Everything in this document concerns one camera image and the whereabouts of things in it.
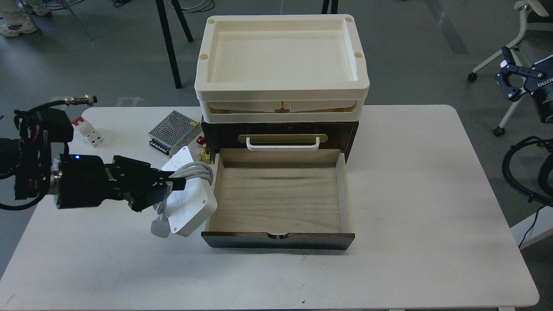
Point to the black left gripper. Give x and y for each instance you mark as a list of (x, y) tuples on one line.
[(85, 181)]

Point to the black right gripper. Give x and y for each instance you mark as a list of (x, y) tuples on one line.
[(545, 97)]

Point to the white power strip with cable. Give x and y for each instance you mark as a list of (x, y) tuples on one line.
[(183, 211)]

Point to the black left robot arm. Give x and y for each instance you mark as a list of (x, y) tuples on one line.
[(41, 164)]

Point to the metal mesh power supply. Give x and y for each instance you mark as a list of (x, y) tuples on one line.
[(173, 133)]

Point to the white red circuit breaker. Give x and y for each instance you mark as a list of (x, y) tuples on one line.
[(87, 131)]

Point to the open wooden drawer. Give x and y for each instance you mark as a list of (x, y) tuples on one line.
[(278, 199)]

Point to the cream plastic tray stack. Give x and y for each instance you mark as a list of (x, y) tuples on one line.
[(281, 68)]

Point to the person's white shoe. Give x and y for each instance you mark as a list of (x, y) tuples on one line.
[(22, 26)]

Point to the brass valve red handle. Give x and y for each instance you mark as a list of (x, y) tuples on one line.
[(204, 155)]

